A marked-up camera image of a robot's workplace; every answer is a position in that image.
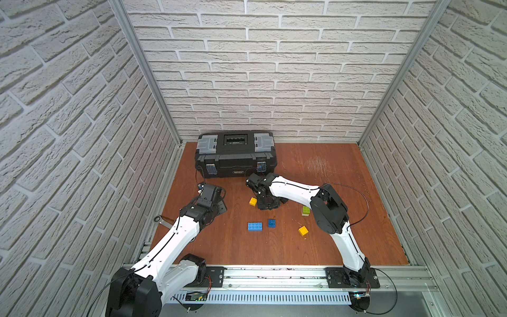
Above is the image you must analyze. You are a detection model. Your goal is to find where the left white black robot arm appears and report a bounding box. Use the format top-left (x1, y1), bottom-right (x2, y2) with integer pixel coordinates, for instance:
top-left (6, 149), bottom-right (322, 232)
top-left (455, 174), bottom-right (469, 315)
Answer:
top-left (104, 183), bottom-right (227, 316)

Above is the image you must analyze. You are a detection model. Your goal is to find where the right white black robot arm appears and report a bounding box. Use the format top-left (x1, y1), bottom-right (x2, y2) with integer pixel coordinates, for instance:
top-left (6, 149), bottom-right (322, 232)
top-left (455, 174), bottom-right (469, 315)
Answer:
top-left (246, 173), bottom-right (370, 287)

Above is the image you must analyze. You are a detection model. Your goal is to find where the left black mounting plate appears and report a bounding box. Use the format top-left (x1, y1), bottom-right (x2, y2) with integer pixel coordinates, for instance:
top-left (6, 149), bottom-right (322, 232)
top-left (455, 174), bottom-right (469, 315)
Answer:
top-left (186, 266), bottom-right (225, 288)

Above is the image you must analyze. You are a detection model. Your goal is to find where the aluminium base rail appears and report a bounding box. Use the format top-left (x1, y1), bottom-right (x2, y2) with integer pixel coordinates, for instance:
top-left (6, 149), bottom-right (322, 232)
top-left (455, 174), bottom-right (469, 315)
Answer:
top-left (212, 265), bottom-right (439, 292)

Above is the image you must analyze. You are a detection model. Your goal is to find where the green lego brick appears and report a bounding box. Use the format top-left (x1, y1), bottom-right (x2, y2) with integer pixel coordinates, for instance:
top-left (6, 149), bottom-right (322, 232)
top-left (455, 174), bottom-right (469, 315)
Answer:
top-left (302, 206), bottom-right (311, 217)

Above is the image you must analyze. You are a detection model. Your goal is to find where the black plastic toolbox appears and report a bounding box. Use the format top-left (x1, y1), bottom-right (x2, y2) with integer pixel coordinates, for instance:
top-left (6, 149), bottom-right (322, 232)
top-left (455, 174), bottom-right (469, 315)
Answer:
top-left (195, 131), bottom-right (277, 178)

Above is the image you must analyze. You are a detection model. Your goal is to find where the white slotted cable duct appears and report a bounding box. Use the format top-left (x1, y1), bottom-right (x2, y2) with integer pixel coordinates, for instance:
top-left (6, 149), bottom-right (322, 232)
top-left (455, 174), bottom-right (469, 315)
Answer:
top-left (168, 291), bottom-right (351, 305)

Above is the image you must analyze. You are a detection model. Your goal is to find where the long blue lego brick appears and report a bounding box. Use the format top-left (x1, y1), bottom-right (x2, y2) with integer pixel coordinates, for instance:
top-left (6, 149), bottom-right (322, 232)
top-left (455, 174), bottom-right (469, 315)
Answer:
top-left (248, 222), bottom-right (263, 231)

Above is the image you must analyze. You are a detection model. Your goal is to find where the black mounting plate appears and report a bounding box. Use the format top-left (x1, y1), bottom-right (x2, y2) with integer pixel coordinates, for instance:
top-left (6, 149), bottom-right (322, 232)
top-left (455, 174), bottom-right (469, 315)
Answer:
top-left (324, 267), bottom-right (380, 289)
top-left (186, 266), bottom-right (225, 288)

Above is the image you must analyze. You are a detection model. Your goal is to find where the small blue lego brick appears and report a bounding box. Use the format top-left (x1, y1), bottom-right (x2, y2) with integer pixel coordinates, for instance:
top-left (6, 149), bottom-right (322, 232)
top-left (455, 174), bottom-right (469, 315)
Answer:
top-left (267, 219), bottom-right (276, 228)

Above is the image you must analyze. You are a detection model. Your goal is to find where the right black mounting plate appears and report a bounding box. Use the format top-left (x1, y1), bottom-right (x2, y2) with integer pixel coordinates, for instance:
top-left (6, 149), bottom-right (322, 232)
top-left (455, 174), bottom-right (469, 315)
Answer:
top-left (324, 267), bottom-right (380, 289)

